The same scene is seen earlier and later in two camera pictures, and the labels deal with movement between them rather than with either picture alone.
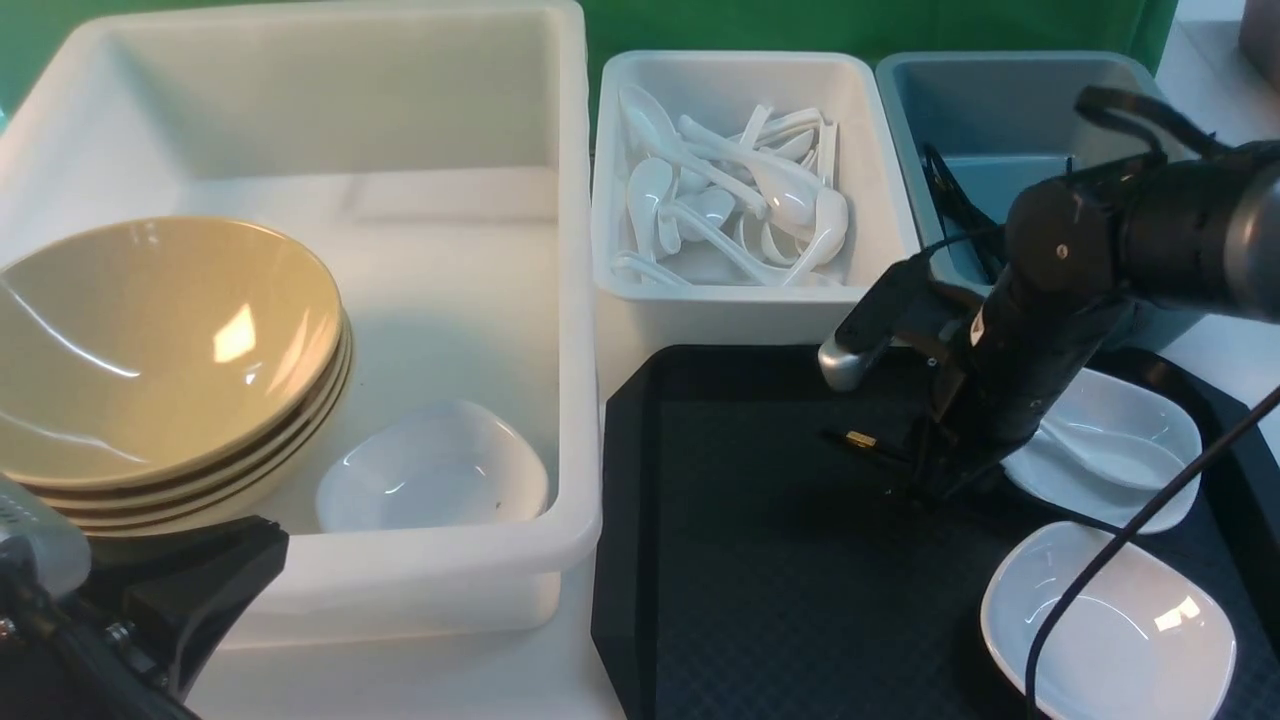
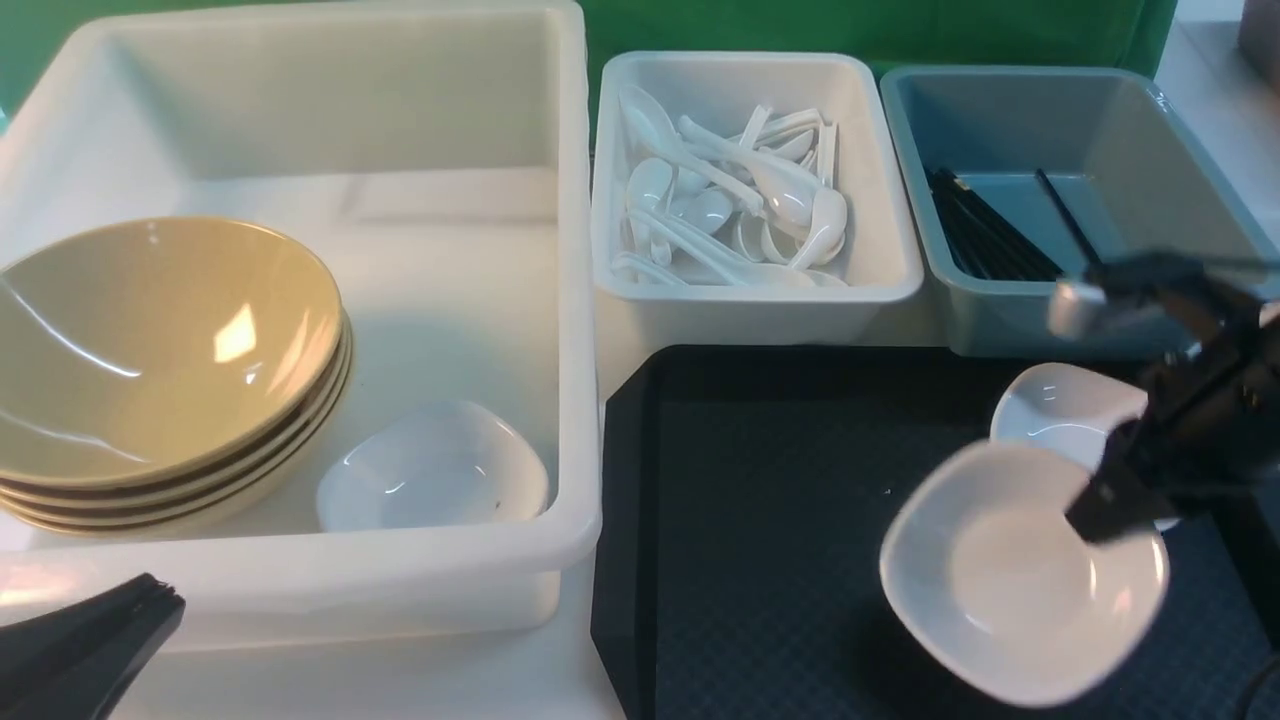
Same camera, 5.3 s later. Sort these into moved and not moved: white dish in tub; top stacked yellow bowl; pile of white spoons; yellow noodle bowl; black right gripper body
Moved: black right gripper body
Not moved: white dish in tub; top stacked yellow bowl; pile of white spoons; yellow noodle bowl
